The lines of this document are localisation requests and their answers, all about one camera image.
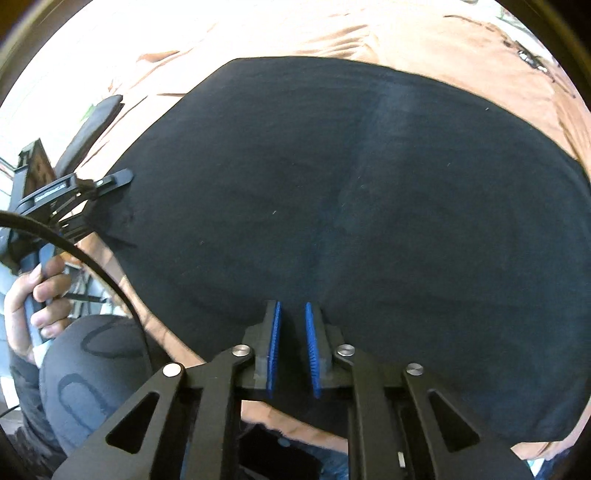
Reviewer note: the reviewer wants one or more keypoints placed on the black pants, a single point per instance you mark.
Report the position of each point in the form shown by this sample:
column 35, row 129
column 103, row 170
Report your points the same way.
column 369, row 184

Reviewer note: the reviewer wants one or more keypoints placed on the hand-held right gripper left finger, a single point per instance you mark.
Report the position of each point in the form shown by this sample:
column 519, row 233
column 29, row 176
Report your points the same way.
column 273, row 350

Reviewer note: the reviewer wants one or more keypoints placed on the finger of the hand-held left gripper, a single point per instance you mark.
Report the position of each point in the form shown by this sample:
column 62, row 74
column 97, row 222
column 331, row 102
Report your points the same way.
column 113, row 179
column 76, row 227

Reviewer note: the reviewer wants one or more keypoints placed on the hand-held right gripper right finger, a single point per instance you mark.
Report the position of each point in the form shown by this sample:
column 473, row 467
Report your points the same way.
column 312, row 355

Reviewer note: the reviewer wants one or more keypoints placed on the black padded chair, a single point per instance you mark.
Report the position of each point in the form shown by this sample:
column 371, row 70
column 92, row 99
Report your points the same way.
column 87, row 129

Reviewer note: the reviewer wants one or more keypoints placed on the brown blanket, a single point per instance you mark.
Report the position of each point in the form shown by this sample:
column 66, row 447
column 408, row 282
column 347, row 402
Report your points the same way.
column 415, row 37

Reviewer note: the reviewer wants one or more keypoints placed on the person's left hand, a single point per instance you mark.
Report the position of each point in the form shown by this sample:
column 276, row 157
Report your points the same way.
column 53, row 290

